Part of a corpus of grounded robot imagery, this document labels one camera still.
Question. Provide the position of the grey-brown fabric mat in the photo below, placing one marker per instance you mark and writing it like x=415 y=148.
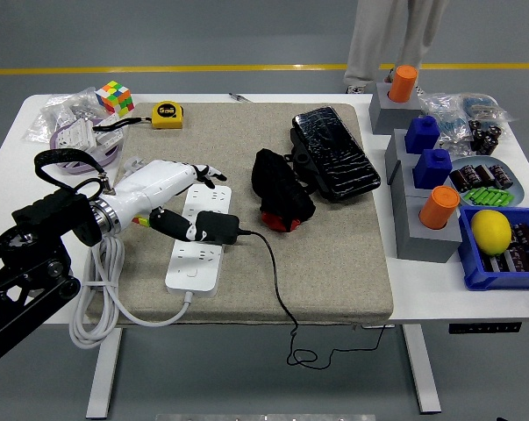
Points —
x=246 y=272

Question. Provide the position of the white table leg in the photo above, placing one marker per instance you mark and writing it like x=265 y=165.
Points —
x=104 y=373
x=422 y=373

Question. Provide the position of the person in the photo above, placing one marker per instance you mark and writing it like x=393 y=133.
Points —
x=378 y=44

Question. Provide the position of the dark brown capacitor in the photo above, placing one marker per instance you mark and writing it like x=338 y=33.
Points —
x=501 y=175
x=459 y=180
x=481 y=174

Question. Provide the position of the green cylinder pile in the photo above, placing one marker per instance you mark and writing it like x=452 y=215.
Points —
x=488 y=197

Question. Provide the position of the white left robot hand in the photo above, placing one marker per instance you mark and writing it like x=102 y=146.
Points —
x=154 y=184

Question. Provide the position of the clear bag with blue parts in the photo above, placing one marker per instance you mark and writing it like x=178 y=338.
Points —
x=483 y=107
x=448 y=123

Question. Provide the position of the white socket panel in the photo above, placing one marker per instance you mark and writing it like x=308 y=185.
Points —
x=75 y=136
x=110 y=131

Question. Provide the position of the purple tray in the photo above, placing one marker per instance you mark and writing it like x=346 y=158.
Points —
x=106 y=155

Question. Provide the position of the black capacitor pile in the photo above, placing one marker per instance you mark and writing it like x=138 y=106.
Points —
x=485 y=136

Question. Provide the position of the silver pen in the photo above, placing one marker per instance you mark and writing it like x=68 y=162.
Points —
x=240 y=97

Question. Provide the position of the blue plastic bin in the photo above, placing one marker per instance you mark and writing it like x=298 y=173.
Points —
x=501 y=278

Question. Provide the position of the black plastic bracket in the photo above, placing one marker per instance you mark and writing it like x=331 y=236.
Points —
x=302 y=160

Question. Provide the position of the yellow lemon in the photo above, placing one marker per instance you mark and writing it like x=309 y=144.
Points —
x=491 y=232

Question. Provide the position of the clear bag with metal parts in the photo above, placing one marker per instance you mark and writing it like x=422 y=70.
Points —
x=58 y=114

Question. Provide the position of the orange cylinder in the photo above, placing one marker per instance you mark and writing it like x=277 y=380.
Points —
x=439 y=206
x=402 y=83

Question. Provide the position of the black and red folded cloth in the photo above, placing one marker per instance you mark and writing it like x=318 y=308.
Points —
x=281 y=188

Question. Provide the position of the dark capacitor pile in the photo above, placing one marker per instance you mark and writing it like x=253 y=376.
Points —
x=520 y=254

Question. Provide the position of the black wrapped flat box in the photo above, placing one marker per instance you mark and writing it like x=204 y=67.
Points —
x=334 y=153

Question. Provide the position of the grey holder block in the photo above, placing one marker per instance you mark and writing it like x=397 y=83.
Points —
x=395 y=151
x=404 y=184
x=384 y=114
x=422 y=245

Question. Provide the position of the black table control panel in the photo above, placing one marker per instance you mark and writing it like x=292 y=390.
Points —
x=484 y=328

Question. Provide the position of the blue bottle-shaped block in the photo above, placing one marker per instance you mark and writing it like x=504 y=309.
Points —
x=431 y=169
x=419 y=136

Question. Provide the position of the grey-blue plate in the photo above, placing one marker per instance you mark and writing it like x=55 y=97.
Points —
x=516 y=186

